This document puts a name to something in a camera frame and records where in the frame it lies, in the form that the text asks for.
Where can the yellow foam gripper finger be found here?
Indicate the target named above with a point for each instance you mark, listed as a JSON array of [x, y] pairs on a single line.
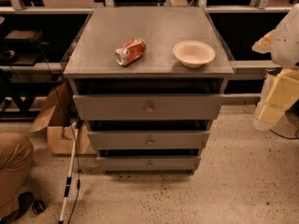
[[279, 93]]

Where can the grey top drawer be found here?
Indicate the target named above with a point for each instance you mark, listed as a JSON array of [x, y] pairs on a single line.
[[148, 107]]

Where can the grey drawer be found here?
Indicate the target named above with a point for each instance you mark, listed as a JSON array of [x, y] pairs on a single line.
[[148, 140], [148, 163], [148, 107]]

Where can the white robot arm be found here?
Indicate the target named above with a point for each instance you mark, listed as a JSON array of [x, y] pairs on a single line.
[[283, 41]]

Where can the grey drawer cabinet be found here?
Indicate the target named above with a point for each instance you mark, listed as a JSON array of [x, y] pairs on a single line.
[[89, 69]]

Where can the grey bottom drawer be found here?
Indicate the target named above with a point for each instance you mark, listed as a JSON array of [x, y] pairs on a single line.
[[148, 163]]

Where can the grey middle drawer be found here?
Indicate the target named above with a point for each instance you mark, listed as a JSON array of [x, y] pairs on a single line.
[[148, 140]]

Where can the white paper bowl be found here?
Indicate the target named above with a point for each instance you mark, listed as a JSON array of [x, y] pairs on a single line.
[[194, 54]]

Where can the crushed orange soda can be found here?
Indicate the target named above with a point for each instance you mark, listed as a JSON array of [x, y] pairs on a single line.
[[130, 51]]

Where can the white black striped pole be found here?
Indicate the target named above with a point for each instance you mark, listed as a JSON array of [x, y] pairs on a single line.
[[68, 182]]

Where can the cardboard box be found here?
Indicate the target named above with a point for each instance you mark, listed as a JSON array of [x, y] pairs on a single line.
[[55, 117]]

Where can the dark equipment on shelf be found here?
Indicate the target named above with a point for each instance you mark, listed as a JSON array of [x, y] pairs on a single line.
[[22, 48]]

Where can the black shoe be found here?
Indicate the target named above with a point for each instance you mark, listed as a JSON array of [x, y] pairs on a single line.
[[27, 201]]

